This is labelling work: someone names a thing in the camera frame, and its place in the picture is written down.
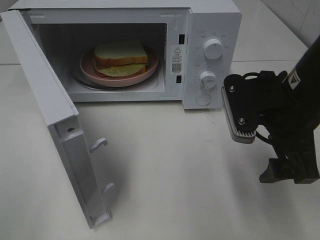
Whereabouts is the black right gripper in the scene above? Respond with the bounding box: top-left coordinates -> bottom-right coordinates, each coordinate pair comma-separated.
259,71 -> 320,184

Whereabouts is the round white door-release button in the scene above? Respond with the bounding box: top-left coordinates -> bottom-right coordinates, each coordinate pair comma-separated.
196,94 -> 211,106

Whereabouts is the white microwave knob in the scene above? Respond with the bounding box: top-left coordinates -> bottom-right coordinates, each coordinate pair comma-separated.
203,36 -> 224,60
199,71 -> 217,90

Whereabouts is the sandwich with lettuce and cheese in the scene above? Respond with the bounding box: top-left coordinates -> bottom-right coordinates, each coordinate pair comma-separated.
93,40 -> 149,77

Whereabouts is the pink round plate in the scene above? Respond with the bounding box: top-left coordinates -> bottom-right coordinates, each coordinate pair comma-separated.
79,45 -> 159,88

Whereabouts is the white microwave door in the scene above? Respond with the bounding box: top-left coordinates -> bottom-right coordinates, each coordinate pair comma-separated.
1,10 -> 115,229

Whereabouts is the black-sleeved right robot arm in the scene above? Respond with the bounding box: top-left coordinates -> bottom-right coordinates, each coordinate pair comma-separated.
282,38 -> 320,133

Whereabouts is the white microwave oven body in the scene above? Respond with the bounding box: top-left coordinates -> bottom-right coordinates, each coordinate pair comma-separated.
5,0 -> 242,109

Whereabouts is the white warning label sticker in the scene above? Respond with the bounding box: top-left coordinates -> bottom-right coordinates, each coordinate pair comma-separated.
169,44 -> 186,75

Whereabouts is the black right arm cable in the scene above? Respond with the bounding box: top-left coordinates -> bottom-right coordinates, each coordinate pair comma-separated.
254,124 -> 278,151

